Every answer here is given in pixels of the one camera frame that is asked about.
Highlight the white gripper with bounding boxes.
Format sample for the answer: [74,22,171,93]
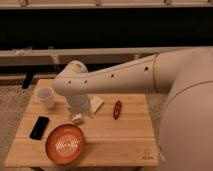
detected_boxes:
[66,95,90,113]

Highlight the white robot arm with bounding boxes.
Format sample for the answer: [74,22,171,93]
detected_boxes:
[53,47,213,171]

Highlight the small white bottle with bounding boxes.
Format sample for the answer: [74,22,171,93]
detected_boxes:
[72,113,83,125]

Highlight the white rectangular block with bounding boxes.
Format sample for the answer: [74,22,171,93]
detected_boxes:
[90,96,104,113]

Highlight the white paper cup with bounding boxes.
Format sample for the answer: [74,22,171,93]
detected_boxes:
[35,86,55,108]

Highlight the red oval object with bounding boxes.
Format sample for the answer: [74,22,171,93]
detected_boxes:
[113,101,122,120]

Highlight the orange patterned bowl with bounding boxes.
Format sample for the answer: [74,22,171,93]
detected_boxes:
[45,124,85,165]

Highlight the wooden table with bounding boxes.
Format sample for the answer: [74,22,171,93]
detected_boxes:
[4,78,160,168]

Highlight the black smartphone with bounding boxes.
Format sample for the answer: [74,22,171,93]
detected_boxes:
[30,116,49,140]

